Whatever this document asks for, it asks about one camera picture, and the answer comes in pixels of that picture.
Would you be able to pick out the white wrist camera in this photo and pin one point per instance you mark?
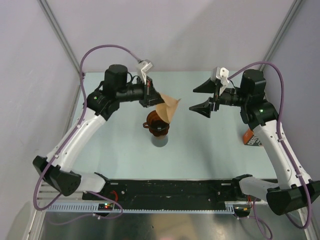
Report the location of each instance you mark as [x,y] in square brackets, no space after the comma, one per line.
[143,67]
[222,74]

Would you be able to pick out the aluminium frame rail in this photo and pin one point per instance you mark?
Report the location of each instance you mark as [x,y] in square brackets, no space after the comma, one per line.
[48,193]

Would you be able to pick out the orange coffee filter box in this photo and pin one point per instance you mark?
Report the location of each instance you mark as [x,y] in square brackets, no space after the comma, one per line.
[250,139]

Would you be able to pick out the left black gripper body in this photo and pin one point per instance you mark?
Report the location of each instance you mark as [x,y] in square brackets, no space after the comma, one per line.
[146,102]

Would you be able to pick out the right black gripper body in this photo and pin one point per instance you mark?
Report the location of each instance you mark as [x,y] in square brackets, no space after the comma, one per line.
[216,99]

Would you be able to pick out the brown paper coffee filter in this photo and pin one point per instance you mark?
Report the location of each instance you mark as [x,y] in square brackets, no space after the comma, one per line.
[167,109]

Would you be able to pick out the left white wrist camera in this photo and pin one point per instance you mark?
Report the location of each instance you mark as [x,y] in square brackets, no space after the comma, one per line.
[143,67]

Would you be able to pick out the black mounting base plate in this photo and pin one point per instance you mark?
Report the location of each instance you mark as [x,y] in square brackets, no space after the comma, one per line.
[193,194]

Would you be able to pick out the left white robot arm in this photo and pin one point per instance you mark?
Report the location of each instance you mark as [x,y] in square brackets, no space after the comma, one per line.
[56,169]

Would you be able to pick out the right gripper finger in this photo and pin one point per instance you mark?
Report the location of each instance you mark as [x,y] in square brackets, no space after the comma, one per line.
[208,87]
[203,109]

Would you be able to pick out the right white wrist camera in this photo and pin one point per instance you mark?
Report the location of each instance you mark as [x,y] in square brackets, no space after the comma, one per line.
[222,74]

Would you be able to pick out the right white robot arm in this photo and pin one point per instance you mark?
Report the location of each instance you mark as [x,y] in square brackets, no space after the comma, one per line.
[262,118]

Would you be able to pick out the amber plastic coffee dripper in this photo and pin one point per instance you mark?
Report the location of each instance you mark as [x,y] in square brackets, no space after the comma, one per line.
[156,126]

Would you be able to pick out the grey slotted cable duct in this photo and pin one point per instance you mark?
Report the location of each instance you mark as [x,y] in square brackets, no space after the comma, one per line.
[97,207]

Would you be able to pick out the grey glass carafe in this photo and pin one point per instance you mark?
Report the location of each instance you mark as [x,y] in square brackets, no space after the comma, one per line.
[159,141]

